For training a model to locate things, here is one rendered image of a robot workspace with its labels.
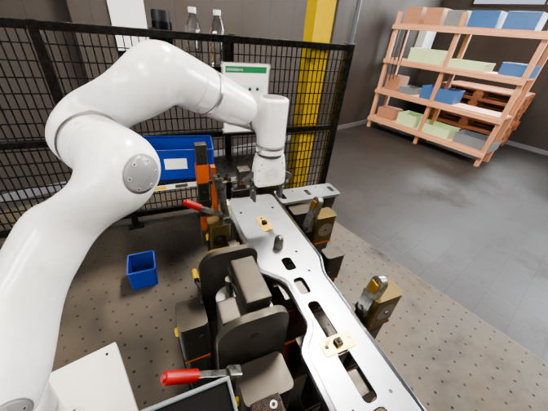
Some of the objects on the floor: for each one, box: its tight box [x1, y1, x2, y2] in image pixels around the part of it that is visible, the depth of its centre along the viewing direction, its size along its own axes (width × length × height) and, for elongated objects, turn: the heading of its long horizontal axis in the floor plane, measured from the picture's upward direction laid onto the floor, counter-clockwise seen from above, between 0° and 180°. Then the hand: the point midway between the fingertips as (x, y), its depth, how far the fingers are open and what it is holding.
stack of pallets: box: [427, 80, 536, 147], centre depth 521 cm, size 137×94×98 cm
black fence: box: [0, 16, 355, 239], centre depth 139 cm, size 14×197×155 cm, turn 106°
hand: (266, 196), depth 89 cm, fingers open, 8 cm apart
